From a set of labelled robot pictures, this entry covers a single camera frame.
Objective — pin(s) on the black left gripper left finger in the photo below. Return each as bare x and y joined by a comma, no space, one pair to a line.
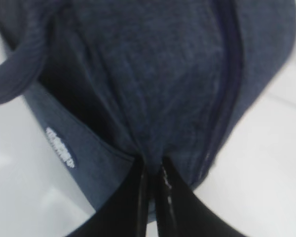
125,214

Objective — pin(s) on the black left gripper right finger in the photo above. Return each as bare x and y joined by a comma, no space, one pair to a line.
180,213

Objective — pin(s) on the dark navy lunch bag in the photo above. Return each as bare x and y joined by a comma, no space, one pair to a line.
114,80

